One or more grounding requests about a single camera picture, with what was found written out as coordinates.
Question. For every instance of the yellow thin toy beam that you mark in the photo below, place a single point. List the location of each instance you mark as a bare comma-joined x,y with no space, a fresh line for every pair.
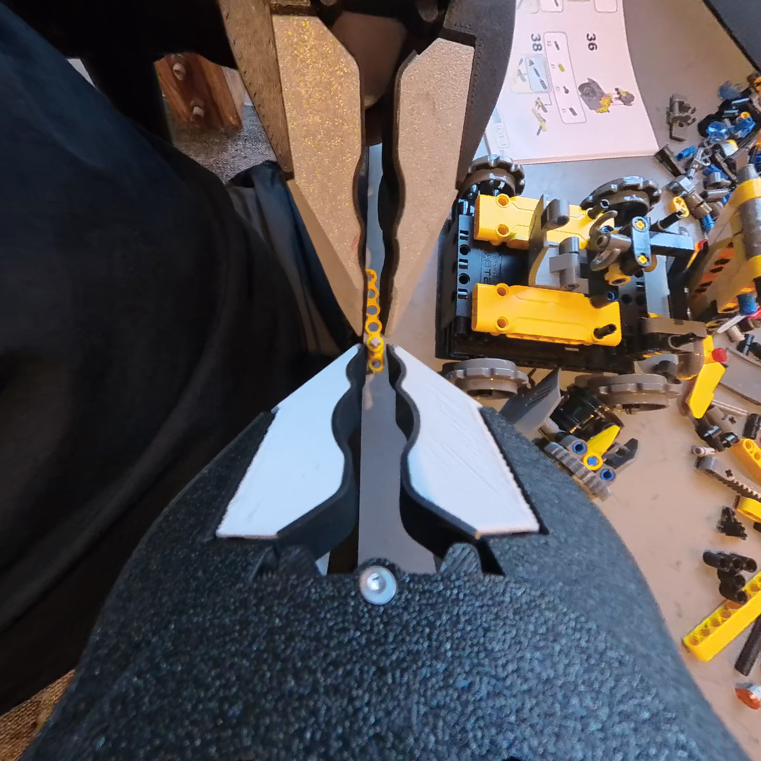
370,315

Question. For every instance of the pile of loose toy pieces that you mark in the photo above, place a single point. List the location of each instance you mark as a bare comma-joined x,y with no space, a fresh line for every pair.
719,166

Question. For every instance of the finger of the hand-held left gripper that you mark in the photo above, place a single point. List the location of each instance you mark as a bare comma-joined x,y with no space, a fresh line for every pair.
431,148
321,148

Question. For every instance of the yellow toy vehicle model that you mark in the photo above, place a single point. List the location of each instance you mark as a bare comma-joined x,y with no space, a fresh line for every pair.
535,309

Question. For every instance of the person's dark clothing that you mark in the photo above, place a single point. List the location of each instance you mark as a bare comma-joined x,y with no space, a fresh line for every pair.
119,297

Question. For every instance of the instruction booklet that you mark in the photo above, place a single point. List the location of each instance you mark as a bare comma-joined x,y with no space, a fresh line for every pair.
612,119

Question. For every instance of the toy wheel gear subassembly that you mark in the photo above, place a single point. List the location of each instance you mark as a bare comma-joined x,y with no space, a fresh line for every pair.
571,416

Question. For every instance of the yellow curved toy panel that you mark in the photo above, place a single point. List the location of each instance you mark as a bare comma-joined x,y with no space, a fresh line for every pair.
707,386

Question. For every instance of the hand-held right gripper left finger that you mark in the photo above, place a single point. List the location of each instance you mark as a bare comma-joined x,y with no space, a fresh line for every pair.
285,475

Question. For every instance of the grey desk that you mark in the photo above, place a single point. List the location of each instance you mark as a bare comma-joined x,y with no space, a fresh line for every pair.
654,535

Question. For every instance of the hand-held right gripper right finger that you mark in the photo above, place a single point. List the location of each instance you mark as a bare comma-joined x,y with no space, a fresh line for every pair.
469,469

